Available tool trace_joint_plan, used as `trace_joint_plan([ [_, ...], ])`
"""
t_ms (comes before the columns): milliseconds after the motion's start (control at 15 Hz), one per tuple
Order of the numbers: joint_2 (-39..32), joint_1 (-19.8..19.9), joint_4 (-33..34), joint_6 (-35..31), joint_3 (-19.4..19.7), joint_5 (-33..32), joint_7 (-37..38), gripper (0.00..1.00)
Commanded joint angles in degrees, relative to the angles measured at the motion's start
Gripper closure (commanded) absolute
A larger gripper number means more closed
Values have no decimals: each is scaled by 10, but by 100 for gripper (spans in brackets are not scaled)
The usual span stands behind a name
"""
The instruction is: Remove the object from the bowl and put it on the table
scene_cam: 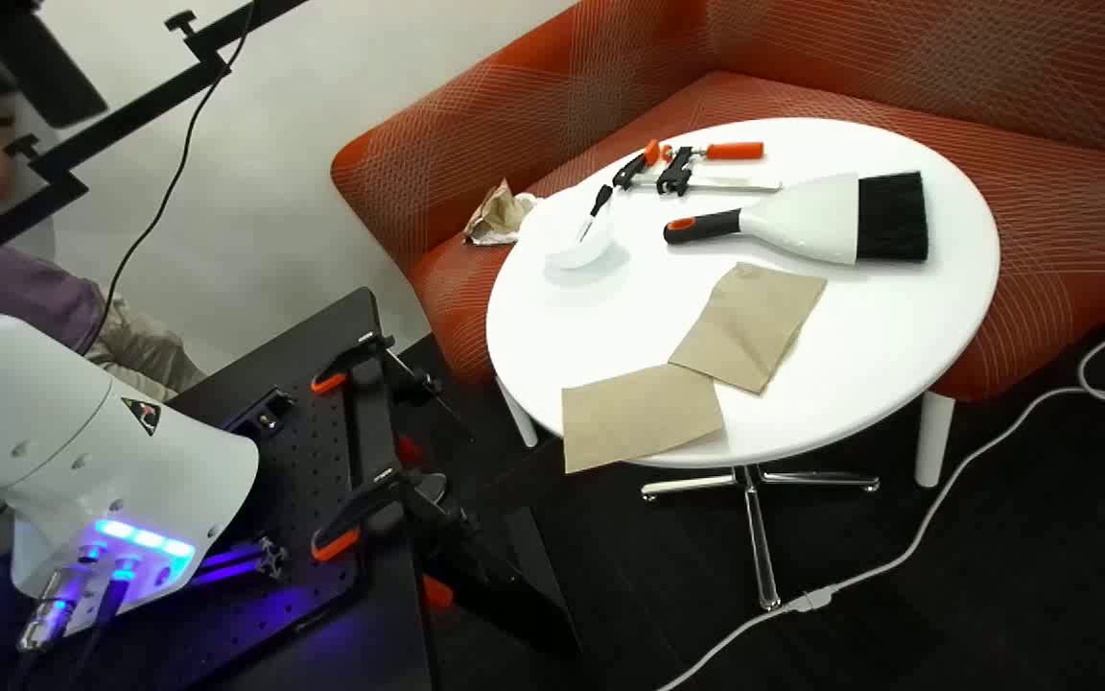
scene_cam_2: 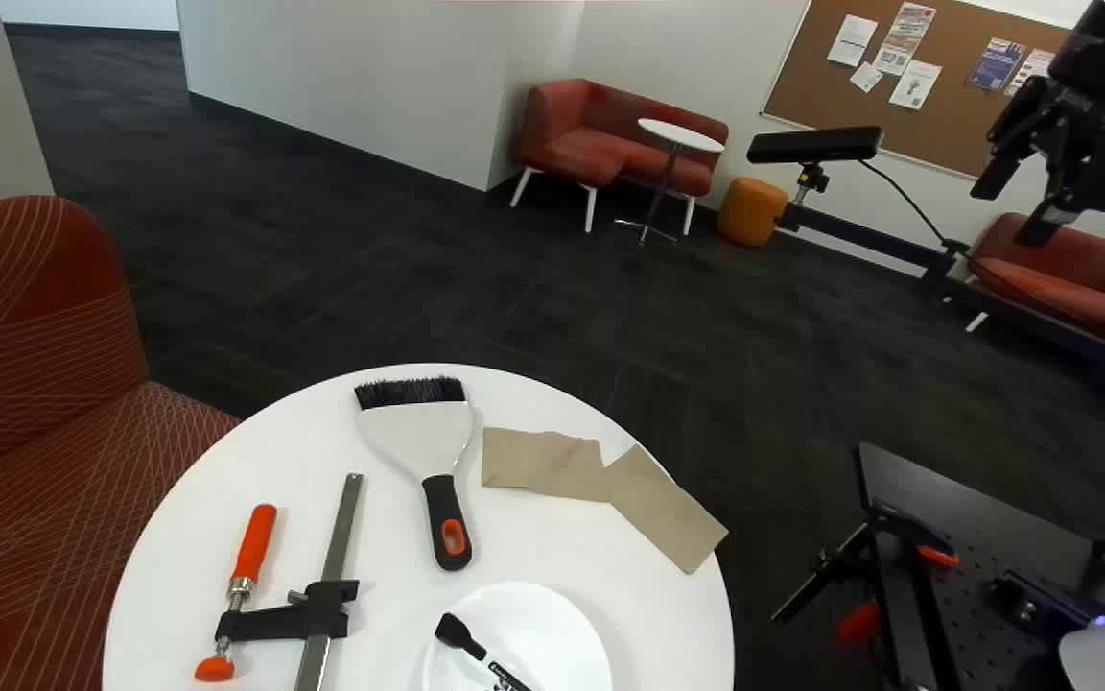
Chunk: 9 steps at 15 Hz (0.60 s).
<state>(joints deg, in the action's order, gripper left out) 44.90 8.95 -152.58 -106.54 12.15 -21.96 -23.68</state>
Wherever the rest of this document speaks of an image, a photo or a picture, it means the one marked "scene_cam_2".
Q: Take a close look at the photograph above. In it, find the small black tool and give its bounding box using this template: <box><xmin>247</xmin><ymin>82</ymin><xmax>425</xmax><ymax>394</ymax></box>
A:
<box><xmin>434</xmin><ymin>613</ymin><xmax>533</xmax><ymax>691</ymax></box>

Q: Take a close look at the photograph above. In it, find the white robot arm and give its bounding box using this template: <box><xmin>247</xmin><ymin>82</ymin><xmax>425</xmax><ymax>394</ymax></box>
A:
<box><xmin>970</xmin><ymin>0</ymin><xmax>1105</xmax><ymax>246</ymax></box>

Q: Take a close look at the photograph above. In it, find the brown cardboard piece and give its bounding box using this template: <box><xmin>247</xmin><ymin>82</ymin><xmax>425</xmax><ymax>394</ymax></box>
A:
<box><xmin>484</xmin><ymin>428</ymin><xmax>729</xmax><ymax>576</ymax></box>

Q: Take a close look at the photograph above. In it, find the red sofa left background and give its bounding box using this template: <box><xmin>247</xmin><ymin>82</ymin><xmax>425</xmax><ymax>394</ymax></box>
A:
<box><xmin>512</xmin><ymin>78</ymin><xmax>729</xmax><ymax>229</ymax></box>

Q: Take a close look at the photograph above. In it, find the red sofa background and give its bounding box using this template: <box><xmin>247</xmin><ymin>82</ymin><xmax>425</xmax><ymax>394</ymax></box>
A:
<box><xmin>967</xmin><ymin>215</ymin><xmax>1105</xmax><ymax>342</ymax></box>
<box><xmin>512</xmin><ymin>78</ymin><xmax>729</xmax><ymax>229</ymax></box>

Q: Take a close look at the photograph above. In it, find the orange round pouf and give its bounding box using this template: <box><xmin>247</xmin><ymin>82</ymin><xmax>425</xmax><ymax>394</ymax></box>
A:
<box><xmin>716</xmin><ymin>178</ymin><xmax>788</xmax><ymax>246</ymax></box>

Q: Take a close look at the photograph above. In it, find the small white round side table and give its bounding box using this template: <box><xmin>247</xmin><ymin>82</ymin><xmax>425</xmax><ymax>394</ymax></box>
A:
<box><xmin>619</xmin><ymin>114</ymin><xmax>720</xmax><ymax>243</ymax></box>

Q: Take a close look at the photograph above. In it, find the black and orange clamp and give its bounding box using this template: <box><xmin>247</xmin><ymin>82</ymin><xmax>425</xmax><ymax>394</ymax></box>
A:
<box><xmin>771</xmin><ymin>504</ymin><xmax>964</xmax><ymax>645</ymax></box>

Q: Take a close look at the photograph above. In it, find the white paper on board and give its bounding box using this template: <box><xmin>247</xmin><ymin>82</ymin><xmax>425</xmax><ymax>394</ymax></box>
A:
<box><xmin>828</xmin><ymin>16</ymin><xmax>880</xmax><ymax>67</ymax></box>

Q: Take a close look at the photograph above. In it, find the cork bulletin board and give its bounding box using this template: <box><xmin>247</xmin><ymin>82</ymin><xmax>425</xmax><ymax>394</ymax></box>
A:
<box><xmin>762</xmin><ymin>0</ymin><xmax>1062</xmax><ymax>174</ymax></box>

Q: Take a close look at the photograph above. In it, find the red striped armchair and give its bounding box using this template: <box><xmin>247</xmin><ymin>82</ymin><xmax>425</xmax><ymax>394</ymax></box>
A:
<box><xmin>0</xmin><ymin>196</ymin><xmax>234</xmax><ymax>691</ymax></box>

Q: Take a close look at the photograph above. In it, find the blue flyer on board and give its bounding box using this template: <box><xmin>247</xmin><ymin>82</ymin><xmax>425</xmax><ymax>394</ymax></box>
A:
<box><xmin>967</xmin><ymin>40</ymin><xmax>1026</xmax><ymax>92</ymax></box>

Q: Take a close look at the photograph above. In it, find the red sofa right background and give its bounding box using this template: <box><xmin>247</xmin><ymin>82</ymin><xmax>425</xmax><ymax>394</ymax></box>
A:
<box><xmin>967</xmin><ymin>215</ymin><xmax>1105</xmax><ymax>342</ymax></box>

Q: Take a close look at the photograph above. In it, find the putty scraper with black handle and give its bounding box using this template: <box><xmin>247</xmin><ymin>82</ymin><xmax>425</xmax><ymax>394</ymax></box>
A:
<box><xmin>352</xmin><ymin>376</ymin><xmax>477</xmax><ymax>572</ymax></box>

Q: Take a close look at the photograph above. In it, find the orange handled bar clamp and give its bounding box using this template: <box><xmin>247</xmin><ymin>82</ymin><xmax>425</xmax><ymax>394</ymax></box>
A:
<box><xmin>194</xmin><ymin>474</ymin><xmax>365</xmax><ymax>691</ymax></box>

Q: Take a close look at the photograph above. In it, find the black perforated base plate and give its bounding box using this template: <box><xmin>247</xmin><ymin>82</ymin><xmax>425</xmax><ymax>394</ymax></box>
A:
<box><xmin>857</xmin><ymin>442</ymin><xmax>1105</xmax><ymax>691</ymax></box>

